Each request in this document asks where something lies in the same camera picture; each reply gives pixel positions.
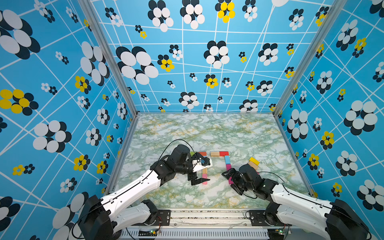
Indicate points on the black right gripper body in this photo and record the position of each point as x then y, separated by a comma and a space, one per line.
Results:
239, 181

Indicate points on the aluminium frame post right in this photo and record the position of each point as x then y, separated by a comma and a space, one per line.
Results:
322, 32

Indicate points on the red block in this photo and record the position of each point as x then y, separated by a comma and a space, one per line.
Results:
223, 153

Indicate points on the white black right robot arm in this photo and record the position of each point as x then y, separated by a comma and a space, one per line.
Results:
330, 220

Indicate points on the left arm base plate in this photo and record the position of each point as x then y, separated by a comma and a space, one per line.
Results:
162, 218

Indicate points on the aluminium frame post left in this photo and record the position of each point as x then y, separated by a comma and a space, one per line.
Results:
107, 52

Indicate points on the aluminium frame post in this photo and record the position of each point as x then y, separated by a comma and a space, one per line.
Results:
107, 52
322, 32

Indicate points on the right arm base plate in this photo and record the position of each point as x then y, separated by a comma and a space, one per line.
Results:
258, 219

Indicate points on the small light blue block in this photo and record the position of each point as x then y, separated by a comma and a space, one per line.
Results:
227, 160

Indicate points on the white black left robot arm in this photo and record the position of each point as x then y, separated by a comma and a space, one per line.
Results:
107, 217

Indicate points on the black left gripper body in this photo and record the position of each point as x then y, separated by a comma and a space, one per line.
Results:
186, 168

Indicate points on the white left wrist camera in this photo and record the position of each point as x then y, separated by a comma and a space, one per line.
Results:
201, 163

